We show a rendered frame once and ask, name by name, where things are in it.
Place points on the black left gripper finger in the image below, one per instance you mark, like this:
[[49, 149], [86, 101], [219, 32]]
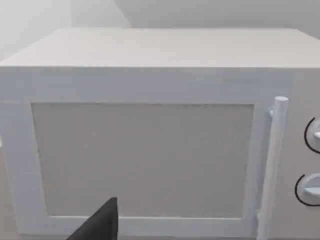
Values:
[[105, 222]]

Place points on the pale microwave door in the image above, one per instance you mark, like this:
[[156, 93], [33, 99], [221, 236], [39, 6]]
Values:
[[140, 160]]

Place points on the pale microwave oven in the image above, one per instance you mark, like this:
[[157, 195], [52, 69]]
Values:
[[160, 50]]

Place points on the pale round microwave knob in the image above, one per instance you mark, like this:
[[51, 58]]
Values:
[[310, 190], [313, 135]]

